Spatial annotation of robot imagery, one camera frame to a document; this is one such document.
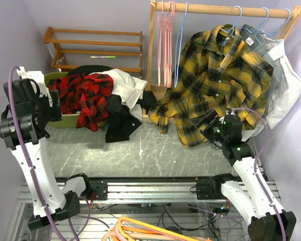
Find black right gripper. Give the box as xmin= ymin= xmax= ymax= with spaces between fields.
xmin=190 ymin=108 xmax=228 ymax=144

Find red black plaid shirt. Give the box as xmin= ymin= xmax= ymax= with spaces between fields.
xmin=49 ymin=72 xmax=115 ymax=132

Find light blue wire hanger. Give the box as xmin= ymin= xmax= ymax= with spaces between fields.
xmin=174 ymin=2 xmax=188 ymax=87

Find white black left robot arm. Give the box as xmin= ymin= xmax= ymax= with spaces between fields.
xmin=0 ymin=66 xmax=92 ymax=230

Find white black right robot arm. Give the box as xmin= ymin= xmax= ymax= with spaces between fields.
xmin=191 ymin=109 xmax=296 ymax=240

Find yellow plaid shirt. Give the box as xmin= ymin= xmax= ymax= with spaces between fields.
xmin=148 ymin=24 xmax=273 ymax=147

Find white shirt on hanger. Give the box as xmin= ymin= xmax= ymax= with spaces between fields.
xmin=240 ymin=32 xmax=301 ymax=141

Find white shirt in basket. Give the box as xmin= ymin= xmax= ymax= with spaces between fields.
xmin=91 ymin=69 xmax=147 ymax=122

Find grey shirt on hanger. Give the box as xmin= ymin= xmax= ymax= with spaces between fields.
xmin=240 ymin=24 xmax=283 ymax=117

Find blue hanger under yellow shirt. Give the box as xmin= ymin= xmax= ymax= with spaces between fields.
xmin=221 ymin=5 xmax=243 ymax=38

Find blue hanger under white shirt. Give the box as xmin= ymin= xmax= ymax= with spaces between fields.
xmin=257 ymin=8 xmax=291 ymax=43

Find blue hanger under grey shirt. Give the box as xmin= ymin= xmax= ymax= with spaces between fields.
xmin=240 ymin=7 xmax=269 ymax=48

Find green laundry basket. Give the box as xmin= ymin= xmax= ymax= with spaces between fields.
xmin=44 ymin=72 xmax=108 ymax=129

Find green white marker pen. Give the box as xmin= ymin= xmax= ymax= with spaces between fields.
xmin=90 ymin=55 xmax=116 ymax=59

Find black garment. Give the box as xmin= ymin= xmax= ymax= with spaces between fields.
xmin=68 ymin=65 xmax=157 ymax=143

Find wooden shoe rack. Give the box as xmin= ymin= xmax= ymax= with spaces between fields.
xmin=43 ymin=27 xmax=143 ymax=77

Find orange hangers pile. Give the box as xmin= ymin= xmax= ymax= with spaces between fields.
xmin=102 ymin=217 xmax=211 ymax=240

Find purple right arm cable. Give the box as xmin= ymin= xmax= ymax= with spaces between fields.
xmin=227 ymin=107 xmax=288 ymax=241

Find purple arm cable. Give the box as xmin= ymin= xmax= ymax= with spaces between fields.
xmin=9 ymin=65 xmax=80 ymax=241
xmin=227 ymin=107 xmax=288 ymax=241

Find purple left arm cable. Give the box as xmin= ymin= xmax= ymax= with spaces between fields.
xmin=9 ymin=65 xmax=80 ymax=241

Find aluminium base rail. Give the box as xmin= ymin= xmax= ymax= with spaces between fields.
xmin=17 ymin=177 xmax=281 ymax=204

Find pink wire hangers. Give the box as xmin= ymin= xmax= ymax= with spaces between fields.
xmin=157 ymin=1 xmax=176 ymax=88

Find wooden clothes rail frame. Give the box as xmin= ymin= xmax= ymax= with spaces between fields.
xmin=142 ymin=0 xmax=301 ymax=123

